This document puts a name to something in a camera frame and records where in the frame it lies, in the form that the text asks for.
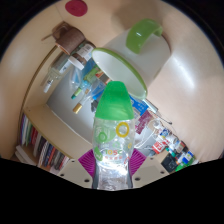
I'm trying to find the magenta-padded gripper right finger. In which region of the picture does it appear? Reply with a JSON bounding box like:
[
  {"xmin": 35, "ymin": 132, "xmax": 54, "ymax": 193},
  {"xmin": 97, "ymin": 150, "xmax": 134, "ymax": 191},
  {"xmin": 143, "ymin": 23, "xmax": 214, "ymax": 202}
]
[{"xmin": 127, "ymin": 147, "xmax": 170, "ymax": 190}]

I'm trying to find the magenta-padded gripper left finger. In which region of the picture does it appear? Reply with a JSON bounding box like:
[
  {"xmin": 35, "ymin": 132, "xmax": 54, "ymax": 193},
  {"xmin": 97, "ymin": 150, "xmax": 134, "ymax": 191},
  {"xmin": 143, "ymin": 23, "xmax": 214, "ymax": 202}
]
[{"xmin": 57, "ymin": 148, "xmax": 100, "ymax": 190}]

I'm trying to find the clear bottle with green cap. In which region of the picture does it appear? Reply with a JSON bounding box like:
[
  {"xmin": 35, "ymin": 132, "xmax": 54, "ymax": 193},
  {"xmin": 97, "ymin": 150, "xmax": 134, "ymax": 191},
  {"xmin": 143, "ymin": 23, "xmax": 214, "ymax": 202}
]
[{"xmin": 91, "ymin": 80, "xmax": 137, "ymax": 191}]

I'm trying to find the red and white canister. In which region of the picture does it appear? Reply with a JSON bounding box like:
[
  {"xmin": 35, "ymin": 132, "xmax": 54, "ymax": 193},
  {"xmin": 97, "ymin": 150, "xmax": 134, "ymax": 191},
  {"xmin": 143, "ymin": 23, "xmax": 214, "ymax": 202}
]
[{"xmin": 152, "ymin": 139, "xmax": 170, "ymax": 155}]

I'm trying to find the white bottle with blue label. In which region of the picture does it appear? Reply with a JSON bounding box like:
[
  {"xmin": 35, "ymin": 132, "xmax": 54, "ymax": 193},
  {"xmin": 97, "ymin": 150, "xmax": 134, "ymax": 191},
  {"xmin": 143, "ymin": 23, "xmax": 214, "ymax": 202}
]
[{"xmin": 181, "ymin": 150, "xmax": 196, "ymax": 164}]

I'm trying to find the wooden shelf unit with books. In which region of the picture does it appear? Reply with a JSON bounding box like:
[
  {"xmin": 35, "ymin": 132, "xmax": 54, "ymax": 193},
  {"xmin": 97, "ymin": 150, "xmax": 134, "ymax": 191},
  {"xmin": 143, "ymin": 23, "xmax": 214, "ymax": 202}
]
[{"xmin": 13, "ymin": 43, "xmax": 98, "ymax": 173}]

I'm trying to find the white and blue carton box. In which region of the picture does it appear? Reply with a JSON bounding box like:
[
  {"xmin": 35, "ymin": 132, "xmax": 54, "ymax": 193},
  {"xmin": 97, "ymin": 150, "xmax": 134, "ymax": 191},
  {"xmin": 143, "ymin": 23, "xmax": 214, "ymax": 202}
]
[{"xmin": 128, "ymin": 94, "xmax": 150, "ymax": 118}]

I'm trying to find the glass bottle with gold cap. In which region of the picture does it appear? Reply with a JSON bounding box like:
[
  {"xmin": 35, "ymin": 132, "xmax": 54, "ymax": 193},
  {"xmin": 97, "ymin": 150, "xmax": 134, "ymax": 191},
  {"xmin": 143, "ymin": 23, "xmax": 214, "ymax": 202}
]
[{"xmin": 72, "ymin": 87, "xmax": 98, "ymax": 115}]

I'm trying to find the green-capped glass bottle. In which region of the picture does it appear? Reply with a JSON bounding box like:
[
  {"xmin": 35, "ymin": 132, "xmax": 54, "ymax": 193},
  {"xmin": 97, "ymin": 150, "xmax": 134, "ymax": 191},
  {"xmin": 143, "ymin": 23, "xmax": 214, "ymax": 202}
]
[{"xmin": 70, "ymin": 66, "xmax": 101, "ymax": 100}]

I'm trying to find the clear glass bottle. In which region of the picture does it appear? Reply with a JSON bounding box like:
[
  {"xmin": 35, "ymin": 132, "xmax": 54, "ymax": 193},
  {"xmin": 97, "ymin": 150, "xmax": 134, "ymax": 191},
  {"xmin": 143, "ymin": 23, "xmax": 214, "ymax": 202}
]
[{"xmin": 41, "ymin": 52, "xmax": 73, "ymax": 94}]

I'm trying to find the white mug with green rim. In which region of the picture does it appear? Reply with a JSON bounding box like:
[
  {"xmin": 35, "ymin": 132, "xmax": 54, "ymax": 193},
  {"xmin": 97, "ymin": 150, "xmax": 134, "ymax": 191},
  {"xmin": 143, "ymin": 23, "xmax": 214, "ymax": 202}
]
[{"xmin": 91, "ymin": 17, "xmax": 172, "ymax": 101}]

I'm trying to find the brown jar with white lid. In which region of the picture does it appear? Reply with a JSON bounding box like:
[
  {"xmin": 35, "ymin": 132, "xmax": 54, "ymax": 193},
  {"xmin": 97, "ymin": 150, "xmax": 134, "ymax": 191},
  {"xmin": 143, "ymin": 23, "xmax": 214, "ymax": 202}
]
[{"xmin": 68, "ymin": 41, "xmax": 97, "ymax": 71}]

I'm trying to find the brown mug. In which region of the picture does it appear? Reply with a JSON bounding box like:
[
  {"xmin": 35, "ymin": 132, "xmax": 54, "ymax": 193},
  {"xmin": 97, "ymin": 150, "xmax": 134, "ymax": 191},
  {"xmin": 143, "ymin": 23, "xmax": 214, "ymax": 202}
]
[{"xmin": 41, "ymin": 21, "xmax": 87, "ymax": 56}]

